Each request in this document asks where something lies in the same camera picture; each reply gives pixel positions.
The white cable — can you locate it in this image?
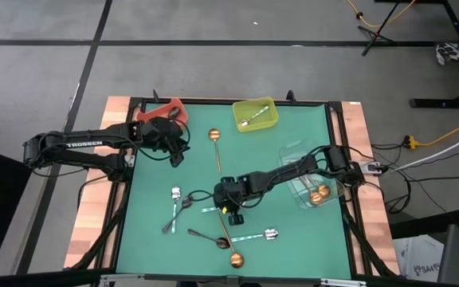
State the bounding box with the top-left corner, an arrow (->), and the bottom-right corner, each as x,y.
388,126 -> 459,173

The copper spoon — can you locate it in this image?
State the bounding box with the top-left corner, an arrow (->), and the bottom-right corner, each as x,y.
304,175 -> 332,199
297,176 -> 324,206
217,215 -> 245,269
207,128 -> 222,175

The silver metal bracket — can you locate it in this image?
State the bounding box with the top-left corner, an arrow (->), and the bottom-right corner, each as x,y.
98,273 -> 145,287
320,278 -> 368,287

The yellow power plug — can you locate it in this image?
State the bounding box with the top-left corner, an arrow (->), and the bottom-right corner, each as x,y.
403,135 -> 420,151

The orange extension cable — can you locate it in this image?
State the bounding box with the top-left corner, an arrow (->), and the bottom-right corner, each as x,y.
415,114 -> 459,147
345,0 -> 417,29

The clear plastic bin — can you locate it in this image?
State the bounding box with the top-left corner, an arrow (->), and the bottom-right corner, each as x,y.
277,138 -> 346,210

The black desk frame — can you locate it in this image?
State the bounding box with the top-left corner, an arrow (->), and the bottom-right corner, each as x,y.
375,0 -> 459,109

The green table mat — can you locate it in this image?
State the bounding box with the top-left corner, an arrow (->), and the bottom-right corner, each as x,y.
116,102 -> 353,280

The yellow-green plastic bin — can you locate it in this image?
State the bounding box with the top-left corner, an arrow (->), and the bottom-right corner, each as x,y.
232,96 -> 280,133

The orange plastic bin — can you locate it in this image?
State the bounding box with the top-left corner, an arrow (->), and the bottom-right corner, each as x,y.
135,97 -> 190,132

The black aluminium table frame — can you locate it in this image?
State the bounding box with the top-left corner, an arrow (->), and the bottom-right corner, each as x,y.
64,89 -> 400,287

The white cardboard box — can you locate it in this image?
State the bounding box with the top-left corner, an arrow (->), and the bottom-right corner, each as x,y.
392,234 -> 445,282

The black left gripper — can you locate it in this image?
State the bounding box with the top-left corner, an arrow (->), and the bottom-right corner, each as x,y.
143,116 -> 191,168

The white power strip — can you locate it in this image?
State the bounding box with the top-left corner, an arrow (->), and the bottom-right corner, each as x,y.
359,160 -> 379,175

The black tripod stand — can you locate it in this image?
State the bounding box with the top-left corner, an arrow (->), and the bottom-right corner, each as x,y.
356,0 -> 402,57

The person's shoe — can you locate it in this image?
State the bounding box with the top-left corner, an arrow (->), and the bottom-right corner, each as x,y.
435,41 -> 459,66

